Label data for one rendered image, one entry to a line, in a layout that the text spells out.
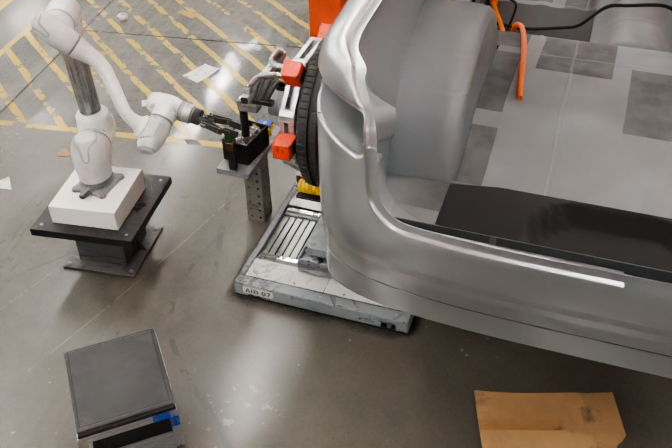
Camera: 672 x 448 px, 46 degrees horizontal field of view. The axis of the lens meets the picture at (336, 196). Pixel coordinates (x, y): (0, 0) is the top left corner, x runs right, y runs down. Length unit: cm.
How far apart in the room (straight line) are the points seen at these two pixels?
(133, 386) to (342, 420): 83
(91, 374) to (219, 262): 108
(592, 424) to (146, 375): 172
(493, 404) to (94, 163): 201
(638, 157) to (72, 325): 249
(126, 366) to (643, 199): 195
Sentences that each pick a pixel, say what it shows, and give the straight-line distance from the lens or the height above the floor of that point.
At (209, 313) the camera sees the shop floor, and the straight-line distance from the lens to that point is 372.
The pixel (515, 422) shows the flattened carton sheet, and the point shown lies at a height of 1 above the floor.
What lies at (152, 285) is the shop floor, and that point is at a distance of 391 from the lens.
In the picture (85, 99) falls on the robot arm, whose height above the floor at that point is 78.
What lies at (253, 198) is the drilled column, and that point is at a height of 14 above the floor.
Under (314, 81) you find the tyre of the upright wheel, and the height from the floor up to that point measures 110.
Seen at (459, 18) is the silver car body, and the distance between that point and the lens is 302.
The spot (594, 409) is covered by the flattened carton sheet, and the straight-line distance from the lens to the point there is 343.
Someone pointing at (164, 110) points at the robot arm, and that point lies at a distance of 358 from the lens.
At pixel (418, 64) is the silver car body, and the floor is 126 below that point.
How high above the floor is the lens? 264
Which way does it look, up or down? 38 degrees down
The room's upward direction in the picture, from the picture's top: 1 degrees counter-clockwise
